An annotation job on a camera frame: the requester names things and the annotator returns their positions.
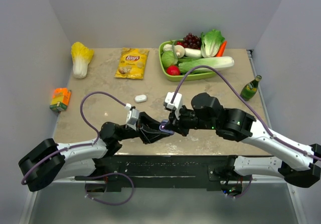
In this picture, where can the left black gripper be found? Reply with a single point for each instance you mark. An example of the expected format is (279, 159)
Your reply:
(148, 129)

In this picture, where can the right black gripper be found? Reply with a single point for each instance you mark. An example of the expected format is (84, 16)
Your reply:
(177, 125)

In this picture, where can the purple earbud charging case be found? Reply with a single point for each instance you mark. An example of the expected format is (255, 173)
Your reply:
(162, 127)

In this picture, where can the white earbud charging case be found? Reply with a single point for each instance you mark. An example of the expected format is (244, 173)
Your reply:
(140, 98)

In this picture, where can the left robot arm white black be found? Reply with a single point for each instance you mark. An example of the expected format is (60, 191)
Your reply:
(50, 161)

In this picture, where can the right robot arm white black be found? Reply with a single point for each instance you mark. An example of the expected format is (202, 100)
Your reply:
(292, 162)

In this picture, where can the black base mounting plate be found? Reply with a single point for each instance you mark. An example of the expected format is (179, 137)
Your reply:
(204, 172)

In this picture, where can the green plastic basket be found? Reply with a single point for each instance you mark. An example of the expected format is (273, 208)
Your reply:
(177, 78)

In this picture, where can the long green white cabbage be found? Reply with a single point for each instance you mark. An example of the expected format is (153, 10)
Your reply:
(218, 63)

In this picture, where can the round green cabbage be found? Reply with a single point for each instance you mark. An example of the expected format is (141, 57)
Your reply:
(168, 59)

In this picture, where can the yellow Lays chips bag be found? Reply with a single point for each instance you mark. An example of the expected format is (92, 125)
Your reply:
(132, 63)

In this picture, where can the white radish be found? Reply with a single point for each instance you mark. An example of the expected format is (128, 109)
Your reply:
(193, 53)

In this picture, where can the green Perrier bottle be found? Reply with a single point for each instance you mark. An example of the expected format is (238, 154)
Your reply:
(250, 89)

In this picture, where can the white mushroom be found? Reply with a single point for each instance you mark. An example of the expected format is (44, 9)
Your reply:
(178, 49)

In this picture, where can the orange carrot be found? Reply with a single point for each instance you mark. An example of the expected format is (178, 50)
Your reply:
(222, 49)

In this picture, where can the dark red grape bunch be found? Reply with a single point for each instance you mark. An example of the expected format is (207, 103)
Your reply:
(192, 41)

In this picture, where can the green lettuce head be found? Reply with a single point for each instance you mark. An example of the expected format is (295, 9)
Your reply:
(211, 43)

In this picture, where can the orange juice carton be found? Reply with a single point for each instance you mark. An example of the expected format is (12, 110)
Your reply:
(60, 99)

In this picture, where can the yellow napa cabbage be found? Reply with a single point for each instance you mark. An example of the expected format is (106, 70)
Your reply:
(81, 57)

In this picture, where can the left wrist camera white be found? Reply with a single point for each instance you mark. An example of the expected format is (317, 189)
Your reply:
(132, 116)

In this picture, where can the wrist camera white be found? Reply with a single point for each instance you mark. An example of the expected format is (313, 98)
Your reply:
(174, 104)
(132, 116)

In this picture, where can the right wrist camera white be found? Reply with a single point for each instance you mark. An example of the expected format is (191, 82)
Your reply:
(174, 104)

